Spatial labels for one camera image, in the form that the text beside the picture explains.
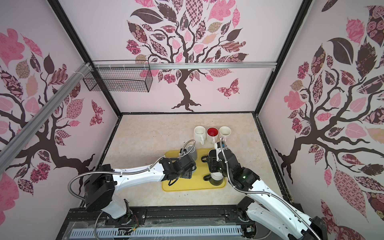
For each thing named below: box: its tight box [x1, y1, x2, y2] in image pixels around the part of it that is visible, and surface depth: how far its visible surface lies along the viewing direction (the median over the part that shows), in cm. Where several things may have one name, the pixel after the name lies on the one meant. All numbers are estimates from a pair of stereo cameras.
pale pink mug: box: [219, 126, 232, 141], surface depth 99 cm
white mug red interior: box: [206, 127, 219, 145], surface depth 102 cm
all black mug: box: [201, 149, 218, 164], surface depth 89 cm
